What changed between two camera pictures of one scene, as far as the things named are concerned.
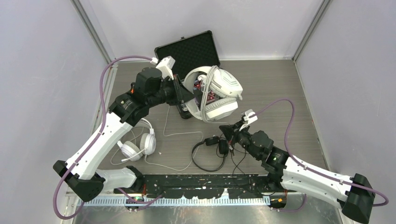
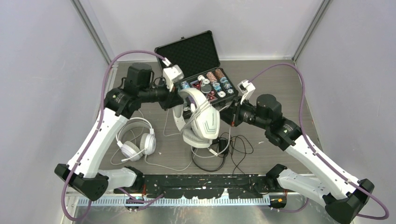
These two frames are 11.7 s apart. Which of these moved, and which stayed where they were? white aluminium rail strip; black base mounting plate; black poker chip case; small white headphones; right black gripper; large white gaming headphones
Moved: right black gripper; large white gaming headphones
Stayed: small white headphones; white aluminium rail strip; black base mounting plate; black poker chip case
